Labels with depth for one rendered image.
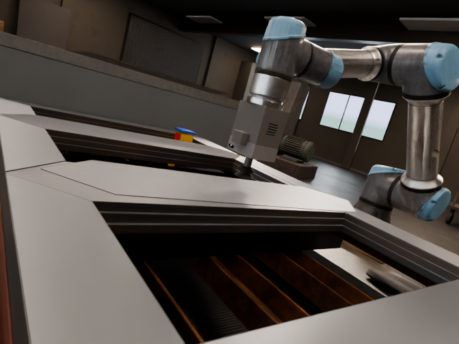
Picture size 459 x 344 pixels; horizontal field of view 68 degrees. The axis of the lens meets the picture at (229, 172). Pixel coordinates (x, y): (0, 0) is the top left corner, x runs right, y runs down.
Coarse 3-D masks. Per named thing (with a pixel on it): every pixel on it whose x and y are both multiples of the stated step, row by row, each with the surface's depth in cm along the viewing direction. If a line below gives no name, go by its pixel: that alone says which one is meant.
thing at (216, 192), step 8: (184, 176) 69; (192, 176) 71; (200, 176) 73; (192, 184) 64; (200, 184) 66; (208, 184) 68; (216, 184) 70; (208, 192) 62; (216, 192) 63; (224, 192) 65; (216, 200) 58; (224, 200) 60; (232, 200) 61; (240, 200) 63
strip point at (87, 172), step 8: (88, 160) 61; (48, 168) 51; (56, 168) 52; (64, 168) 53; (72, 168) 54; (80, 168) 55; (88, 168) 57; (96, 168) 58; (64, 176) 49; (72, 176) 50; (80, 176) 51; (88, 176) 52; (96, 176) 53; (104, 176) 54; (88, 184) 49; (96, 184) 50; (104, 184) 51; (112, 192) 48
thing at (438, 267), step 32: (128, 128) 123; (0, 160) 54; (160, 160) 95; (192, 160) 102; (224, 160) 109; (0, 192) 48; (96, 192) 47; (128, 224) 46; (160, 224) 49; (192, 224) 52; (224, 224) 56; (256, 224) 61; (288, 224) 66; (320, 224) 72; (352, 224) 75; (416, 256) 64
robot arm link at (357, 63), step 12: (324, 48) 86; (336, 48) 89; (372, 48) 93; (384, 48) 94; (348, 60) 88; (360, 60) 90; (372, 60) 92; (384, 60) 93; (348, 72) 90; (360, 72) 92; (372, 72) 94; (384, 72) 95
